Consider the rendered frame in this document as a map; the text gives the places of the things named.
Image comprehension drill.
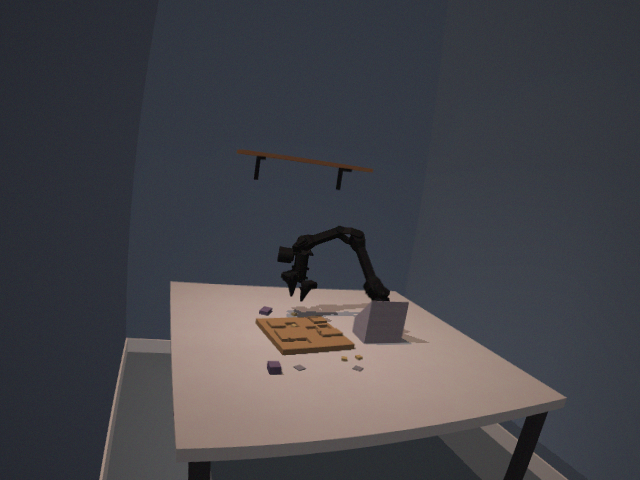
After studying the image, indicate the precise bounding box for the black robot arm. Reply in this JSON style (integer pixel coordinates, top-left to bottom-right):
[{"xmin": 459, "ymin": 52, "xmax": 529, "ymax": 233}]
[{"xmin": 277, "ymin": 226, "xmax": 390, "ymax": 301}]

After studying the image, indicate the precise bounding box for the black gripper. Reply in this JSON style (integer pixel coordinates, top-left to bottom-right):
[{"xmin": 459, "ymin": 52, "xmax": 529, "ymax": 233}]
[{"xmin": 287, "ymin": 264, "xmax": 317, "ymax": 302}]

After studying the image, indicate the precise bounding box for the orange square puzzle board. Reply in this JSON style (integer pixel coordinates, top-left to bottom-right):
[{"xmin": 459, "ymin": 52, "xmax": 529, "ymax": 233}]
[{"xmin": 255, "ymin": 315, "xmax": 355, "ymax": 355}]

